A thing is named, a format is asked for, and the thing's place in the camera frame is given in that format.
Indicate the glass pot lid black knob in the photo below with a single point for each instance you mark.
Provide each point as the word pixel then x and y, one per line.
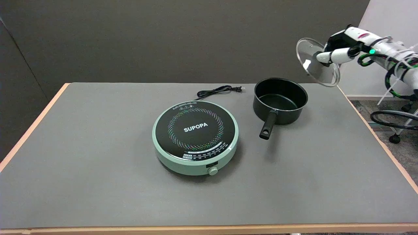
pixel 308 52

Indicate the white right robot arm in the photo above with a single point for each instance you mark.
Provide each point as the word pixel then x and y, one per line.
pixel 396 52

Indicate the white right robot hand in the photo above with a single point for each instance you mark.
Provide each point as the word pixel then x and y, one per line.
pixel 357 34

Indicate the metal floor vent grille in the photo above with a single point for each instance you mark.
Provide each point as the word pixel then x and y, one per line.
pixel 380 126

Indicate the black caster wheel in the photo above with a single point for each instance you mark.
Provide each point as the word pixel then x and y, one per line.
pixel 406 106
pixel 394 138

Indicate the mint green induction cooker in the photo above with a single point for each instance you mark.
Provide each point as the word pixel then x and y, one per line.
pixel 195 130

